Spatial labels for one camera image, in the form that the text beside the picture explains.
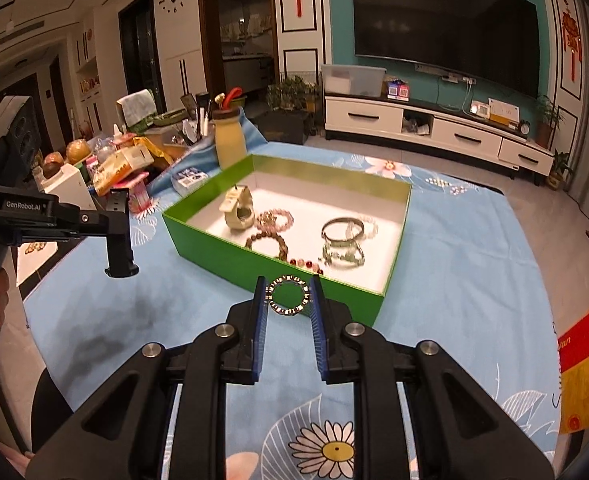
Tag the white power strip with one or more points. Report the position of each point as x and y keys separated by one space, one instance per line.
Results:
x=457 y=79

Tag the small card box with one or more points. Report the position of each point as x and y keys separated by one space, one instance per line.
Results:
x=189 y=180

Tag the tall potted plant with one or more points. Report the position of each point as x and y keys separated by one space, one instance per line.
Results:
x=546 y=120

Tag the red curved tool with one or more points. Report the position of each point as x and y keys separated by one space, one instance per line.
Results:
x=234 y=96

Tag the round brown fruit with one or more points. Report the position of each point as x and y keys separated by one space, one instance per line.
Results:
x=53 y=166

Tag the blue floral tablecloth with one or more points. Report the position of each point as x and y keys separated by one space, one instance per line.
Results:
x=449 y=285

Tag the beige digital watch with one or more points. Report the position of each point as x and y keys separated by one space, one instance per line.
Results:
x=237 y=217

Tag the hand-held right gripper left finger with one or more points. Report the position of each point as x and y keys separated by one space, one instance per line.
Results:
x=259 y=330

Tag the white box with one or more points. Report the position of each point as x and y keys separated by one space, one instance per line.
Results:
x=69 y=185

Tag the black chair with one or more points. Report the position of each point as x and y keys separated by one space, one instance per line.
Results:
x=9 y=130

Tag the potted green plants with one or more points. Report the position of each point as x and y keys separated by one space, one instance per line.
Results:
x=292 y=95

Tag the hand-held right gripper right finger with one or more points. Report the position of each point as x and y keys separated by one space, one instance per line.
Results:
x=319 y=332

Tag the translucent plastic storage box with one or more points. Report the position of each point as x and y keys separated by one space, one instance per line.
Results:
x=352 y=80

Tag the yellow bottle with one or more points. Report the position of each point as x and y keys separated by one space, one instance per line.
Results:
x=229 y=137

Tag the green cardboard box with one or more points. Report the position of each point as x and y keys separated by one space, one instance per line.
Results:
x=214 y=245

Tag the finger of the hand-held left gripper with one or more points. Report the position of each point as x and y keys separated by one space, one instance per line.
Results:
x=119 y=255

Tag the yellow tissue box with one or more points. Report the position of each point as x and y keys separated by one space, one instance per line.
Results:
x=122 y=165

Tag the small round alarm clock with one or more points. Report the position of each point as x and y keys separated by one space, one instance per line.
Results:
x=524 y=127

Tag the white television cabinet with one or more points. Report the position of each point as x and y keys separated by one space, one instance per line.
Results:
x=364 y=115

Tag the small white device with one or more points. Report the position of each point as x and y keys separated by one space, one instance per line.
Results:
x=479 y=109

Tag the pink packet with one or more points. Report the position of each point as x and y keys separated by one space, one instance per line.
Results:
x=139 y=192

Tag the red and yellow bag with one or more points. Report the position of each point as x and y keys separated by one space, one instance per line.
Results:
x=586 y=370

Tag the small potted plant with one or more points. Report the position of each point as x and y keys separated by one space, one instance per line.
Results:
x=559 y=167

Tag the round yellow fruit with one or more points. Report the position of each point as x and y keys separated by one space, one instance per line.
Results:
x=78 y=151

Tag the large flat television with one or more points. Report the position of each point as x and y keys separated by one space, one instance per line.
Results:
x=444 y=25

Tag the silver metal bangle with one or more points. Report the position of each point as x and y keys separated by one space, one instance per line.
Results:
x=339 y=242

